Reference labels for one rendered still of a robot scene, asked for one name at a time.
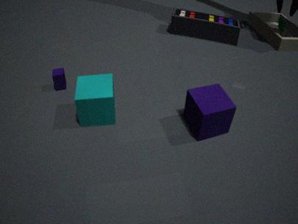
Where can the teal cube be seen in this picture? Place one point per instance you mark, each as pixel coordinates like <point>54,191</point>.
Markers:
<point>94,99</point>

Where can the small purple block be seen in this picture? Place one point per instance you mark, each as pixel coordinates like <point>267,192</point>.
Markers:
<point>59,79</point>

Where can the purple cube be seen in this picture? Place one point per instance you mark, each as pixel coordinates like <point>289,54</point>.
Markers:
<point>208,111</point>

